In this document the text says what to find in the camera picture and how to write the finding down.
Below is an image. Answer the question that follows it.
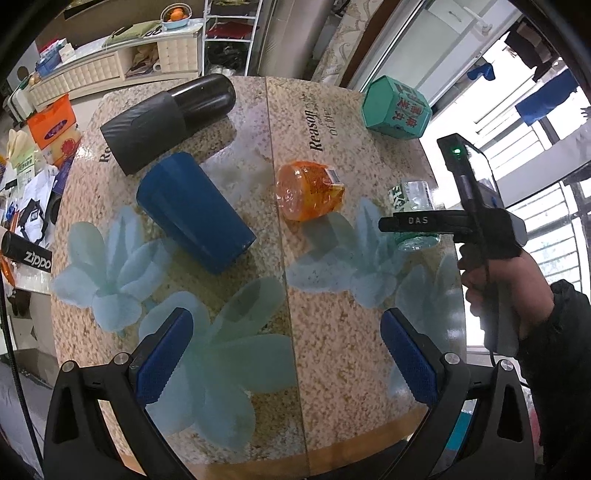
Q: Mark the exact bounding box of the clear cut plastic bottle cup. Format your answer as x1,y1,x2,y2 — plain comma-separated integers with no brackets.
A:
389,180,441,252

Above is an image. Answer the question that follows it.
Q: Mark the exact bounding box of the dark sleeve forearm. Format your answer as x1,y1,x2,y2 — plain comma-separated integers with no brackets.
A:
517,280,590,479

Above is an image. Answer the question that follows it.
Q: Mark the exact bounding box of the dark blue tumbler cup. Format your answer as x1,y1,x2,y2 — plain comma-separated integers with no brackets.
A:
136,152,256,275

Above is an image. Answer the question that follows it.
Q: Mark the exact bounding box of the right hand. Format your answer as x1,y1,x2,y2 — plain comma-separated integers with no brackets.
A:
458,244,554,340

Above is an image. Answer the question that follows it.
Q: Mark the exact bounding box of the green hexagonal box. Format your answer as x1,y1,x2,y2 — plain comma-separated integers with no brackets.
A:
362,75,432,140

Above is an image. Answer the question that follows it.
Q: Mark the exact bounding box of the orange plastic jar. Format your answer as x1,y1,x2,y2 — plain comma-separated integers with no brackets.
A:
276,161,346,222

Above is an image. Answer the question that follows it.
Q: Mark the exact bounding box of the blue hanging garment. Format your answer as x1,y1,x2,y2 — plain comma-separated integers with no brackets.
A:
515,69,579,126

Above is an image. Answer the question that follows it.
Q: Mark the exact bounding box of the black zippo box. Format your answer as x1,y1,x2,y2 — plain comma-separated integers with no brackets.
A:
1,231,52,273

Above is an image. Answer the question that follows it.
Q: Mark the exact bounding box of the white metal shelf rack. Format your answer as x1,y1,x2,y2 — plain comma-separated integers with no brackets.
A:
201,1,263,76

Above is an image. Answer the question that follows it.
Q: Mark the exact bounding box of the white tv cabinet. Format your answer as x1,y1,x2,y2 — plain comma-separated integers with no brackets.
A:
27,19,202,109

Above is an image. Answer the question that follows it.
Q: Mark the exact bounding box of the black thermos flask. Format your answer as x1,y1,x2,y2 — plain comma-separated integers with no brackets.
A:
100,74,235,175

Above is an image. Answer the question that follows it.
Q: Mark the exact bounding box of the fruit bowl with oranges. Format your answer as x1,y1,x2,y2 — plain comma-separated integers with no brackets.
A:
160,3,192,30

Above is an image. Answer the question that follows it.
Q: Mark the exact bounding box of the orange paper bag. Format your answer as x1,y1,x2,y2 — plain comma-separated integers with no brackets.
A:
27,94,76,150

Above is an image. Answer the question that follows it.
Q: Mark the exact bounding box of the white suitcase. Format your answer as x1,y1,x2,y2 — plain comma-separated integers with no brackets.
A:
3,81,36,123

